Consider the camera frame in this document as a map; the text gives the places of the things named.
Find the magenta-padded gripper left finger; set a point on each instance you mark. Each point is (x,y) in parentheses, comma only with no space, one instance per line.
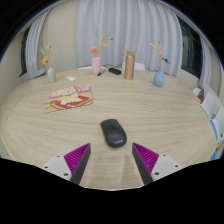
(76,159)

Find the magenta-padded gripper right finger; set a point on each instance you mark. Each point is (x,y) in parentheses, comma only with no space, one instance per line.
(146,158)

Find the black computer mouse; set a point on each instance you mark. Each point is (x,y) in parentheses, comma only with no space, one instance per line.
(113,132)

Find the cartoon print mouse pad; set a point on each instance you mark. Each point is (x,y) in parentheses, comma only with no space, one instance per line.
(68,98)

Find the blue vase with dried flowers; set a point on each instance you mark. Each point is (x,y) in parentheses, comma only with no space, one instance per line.
(159,79)

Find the small white remote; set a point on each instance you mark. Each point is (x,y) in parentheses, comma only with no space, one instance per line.
(70,78)

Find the group of white-blue chairs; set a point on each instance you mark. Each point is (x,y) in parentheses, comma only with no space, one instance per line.
(209,105)

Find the green vase with yellow flowers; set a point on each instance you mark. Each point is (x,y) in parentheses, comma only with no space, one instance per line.
(51,75)

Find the dark marker pen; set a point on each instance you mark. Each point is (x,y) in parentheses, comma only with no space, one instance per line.
(101,72)

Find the white chair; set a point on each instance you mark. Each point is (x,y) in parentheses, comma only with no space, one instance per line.
(85,67)
(140,66)

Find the small black box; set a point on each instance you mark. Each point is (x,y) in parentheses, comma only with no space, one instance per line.
(115,71)

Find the tan metal drink bottle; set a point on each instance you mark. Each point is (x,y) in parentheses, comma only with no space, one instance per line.
(129,66)

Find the pink vase with orange flowers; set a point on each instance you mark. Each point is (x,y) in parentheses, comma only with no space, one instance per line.
(96,65)

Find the narrow white curtain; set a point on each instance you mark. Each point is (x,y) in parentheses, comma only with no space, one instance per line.
(205,66)
(35,50)

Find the dark window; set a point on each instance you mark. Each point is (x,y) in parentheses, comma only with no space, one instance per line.
(190,50)
(24,53)

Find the wide white curtain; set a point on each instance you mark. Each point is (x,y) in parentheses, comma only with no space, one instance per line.
(133,26)

